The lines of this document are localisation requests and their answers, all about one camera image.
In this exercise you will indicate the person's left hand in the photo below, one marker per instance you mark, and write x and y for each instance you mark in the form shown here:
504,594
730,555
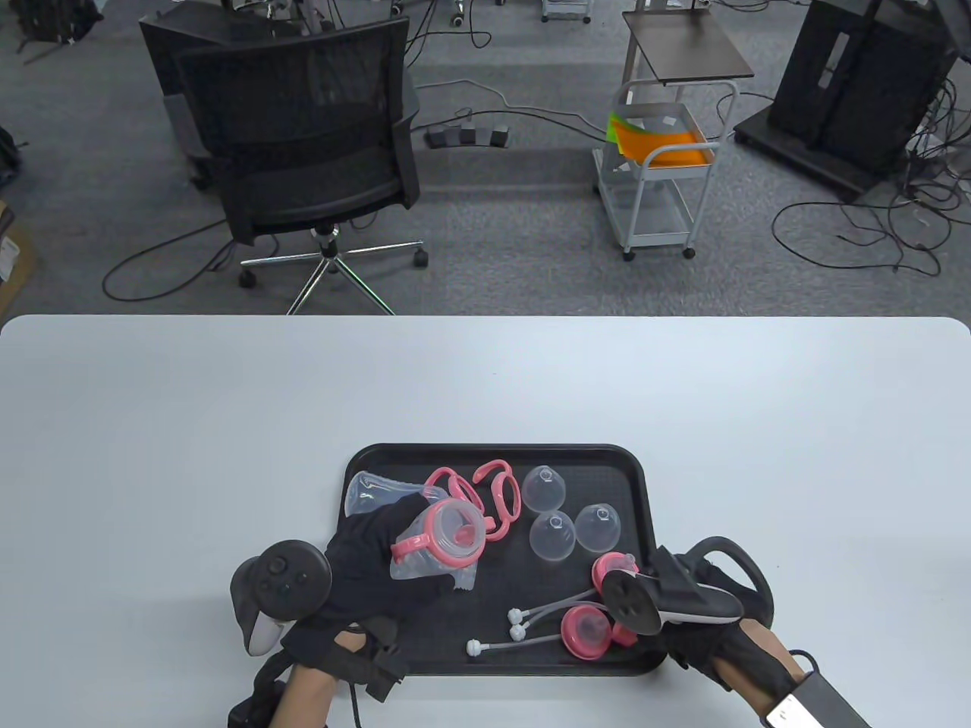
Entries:
364,565

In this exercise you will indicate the person's right hand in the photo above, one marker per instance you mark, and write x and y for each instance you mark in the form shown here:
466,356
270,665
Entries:
705,644

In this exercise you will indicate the person's left thumb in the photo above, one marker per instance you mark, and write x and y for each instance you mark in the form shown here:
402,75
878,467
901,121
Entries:
428,593

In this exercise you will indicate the clear bottle with pink collar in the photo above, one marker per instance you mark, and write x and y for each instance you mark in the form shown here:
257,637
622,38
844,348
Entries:
447,542

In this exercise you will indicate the person's left forearm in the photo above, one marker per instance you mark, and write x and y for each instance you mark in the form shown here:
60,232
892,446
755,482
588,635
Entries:
307,694

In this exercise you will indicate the person's right forearm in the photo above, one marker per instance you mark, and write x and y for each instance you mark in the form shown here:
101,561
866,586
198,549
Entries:
762,660

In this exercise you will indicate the black plastic tray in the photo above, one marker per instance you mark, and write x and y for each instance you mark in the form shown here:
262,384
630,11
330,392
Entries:
501,591

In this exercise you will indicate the grey straw with white weight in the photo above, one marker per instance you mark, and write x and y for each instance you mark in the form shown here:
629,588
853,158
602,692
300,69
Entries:
516,644
550,604
535,620

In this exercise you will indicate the clear plastic bottle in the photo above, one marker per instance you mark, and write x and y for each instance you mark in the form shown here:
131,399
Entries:
372,489

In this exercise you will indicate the clear dome cap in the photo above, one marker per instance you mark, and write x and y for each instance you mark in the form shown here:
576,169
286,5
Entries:
598,527
544,487
553,537

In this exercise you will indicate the black left glove controller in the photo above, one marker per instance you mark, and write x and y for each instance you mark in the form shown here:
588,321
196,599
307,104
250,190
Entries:
284,580

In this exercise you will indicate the black glove controller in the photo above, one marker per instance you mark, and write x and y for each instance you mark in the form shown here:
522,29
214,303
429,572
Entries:
284,580
667,599

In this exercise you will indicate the pink bottle lid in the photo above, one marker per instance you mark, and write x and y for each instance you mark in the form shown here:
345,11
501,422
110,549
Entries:
586,631
607,567

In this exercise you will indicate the black right glove controller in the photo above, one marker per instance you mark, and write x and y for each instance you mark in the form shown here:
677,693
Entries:
667,599

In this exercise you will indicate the white rolling cart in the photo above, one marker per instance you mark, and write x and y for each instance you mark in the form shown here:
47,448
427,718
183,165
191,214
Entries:
656,205

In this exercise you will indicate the black mesh office chair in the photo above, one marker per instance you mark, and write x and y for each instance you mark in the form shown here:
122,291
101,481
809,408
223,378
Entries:
303,144

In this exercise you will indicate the green folder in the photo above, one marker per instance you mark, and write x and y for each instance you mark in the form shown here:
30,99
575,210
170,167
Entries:
611,127

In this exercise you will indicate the orange folder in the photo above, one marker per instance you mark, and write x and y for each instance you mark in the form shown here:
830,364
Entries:
664,145

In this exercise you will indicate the cardboard box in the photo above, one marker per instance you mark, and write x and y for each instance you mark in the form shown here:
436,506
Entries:
11,254

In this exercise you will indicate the brown top side table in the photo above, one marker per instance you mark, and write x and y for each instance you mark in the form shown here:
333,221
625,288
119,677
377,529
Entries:
686,45

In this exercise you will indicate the black equipment stand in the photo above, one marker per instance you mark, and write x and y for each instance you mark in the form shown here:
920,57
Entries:
857,83

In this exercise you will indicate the black bag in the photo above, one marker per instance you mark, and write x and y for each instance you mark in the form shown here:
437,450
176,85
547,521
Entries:
57,19

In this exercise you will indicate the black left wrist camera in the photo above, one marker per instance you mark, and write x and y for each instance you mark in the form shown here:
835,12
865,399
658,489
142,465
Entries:
254,698

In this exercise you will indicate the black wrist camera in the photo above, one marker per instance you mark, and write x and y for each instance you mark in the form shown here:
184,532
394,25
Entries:
254,698
815,701

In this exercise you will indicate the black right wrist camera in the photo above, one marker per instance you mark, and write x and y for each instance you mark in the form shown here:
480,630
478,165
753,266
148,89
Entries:
815,701

